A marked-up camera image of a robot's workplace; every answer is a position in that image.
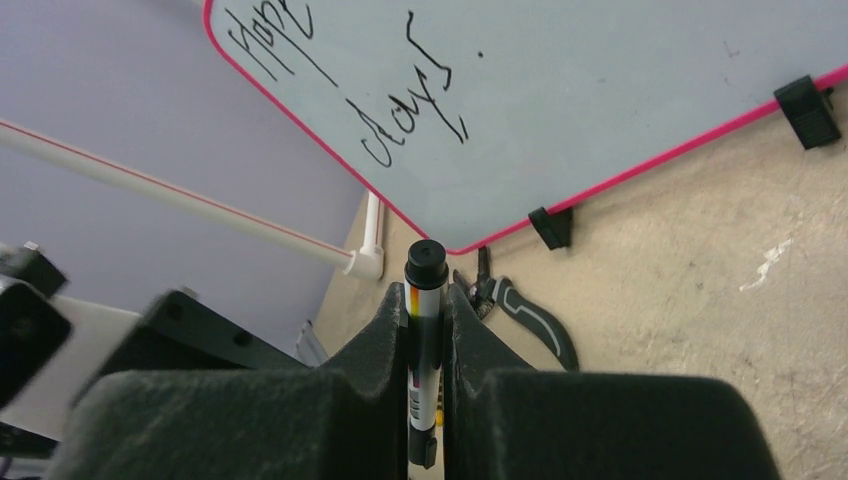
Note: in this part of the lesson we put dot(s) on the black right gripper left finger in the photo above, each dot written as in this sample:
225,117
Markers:
345,419

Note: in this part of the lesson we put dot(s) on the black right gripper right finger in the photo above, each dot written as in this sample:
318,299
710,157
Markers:
505,419

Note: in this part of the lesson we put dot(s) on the black whiteboard marker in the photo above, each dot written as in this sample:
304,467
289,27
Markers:
426,272

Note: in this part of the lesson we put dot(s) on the pink framed whiteboard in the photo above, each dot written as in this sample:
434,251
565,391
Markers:
466,116

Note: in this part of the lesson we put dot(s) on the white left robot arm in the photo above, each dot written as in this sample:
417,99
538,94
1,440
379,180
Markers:
54,348

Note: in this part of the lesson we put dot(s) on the white pvc pipe stand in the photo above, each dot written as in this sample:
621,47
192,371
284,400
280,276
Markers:
368,261

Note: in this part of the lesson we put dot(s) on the white diagonal pole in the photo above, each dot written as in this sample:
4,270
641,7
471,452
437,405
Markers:
107,171

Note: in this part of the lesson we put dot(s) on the black handled pliers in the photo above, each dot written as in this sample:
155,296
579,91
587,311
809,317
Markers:
487,292

